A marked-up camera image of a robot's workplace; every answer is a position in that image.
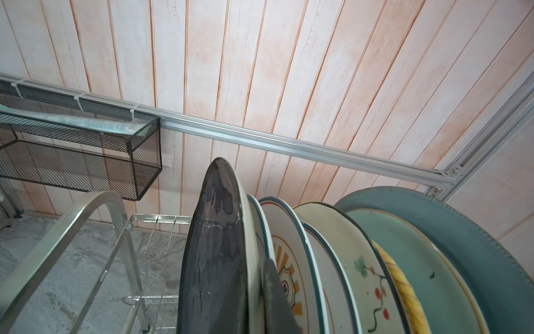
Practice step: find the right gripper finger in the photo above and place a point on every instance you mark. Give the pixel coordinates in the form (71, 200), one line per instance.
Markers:
(278, 315)

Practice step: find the orange sunburst plate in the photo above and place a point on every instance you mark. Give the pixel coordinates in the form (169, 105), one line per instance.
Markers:
(343, 316)
(297, 266)

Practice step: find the dark navy plate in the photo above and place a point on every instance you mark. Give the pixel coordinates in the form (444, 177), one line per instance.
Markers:
(220, 283)

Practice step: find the white plate black clover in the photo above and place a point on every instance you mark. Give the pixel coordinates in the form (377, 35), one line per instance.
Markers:
(262, 230)

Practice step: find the cream floral plate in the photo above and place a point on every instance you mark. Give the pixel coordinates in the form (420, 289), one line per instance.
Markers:
(377, 299)

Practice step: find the yellow woven plate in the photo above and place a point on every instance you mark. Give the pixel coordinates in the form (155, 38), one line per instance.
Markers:
(411, 305)

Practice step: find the steel wire dish rack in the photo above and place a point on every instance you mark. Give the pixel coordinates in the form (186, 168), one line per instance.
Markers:
(109, 278)

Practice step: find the light teal flower plate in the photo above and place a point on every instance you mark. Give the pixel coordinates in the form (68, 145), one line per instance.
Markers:
(448, 303)

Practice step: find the grey green plate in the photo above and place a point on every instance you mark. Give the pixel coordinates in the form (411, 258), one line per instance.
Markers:
(500, 285)

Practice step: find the aluminium frame rail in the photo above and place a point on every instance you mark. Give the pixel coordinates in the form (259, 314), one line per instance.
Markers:
(443, 184)

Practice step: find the black mesh wall basket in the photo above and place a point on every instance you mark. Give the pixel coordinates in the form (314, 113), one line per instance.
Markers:
(75, 142)

